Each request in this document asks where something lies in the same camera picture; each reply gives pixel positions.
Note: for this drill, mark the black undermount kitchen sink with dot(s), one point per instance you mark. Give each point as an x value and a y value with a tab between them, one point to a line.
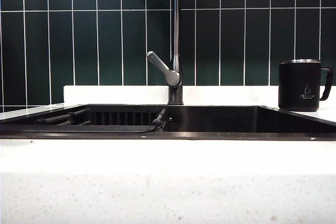
223	123

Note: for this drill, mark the black sink drain rack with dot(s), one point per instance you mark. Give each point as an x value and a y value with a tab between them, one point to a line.
105	128

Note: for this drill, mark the black steel-rimmed coffee mug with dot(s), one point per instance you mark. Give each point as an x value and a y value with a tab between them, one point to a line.
299	85

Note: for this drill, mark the gunmetal tall kitchen faucet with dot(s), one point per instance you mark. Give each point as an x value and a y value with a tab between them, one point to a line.
176	24

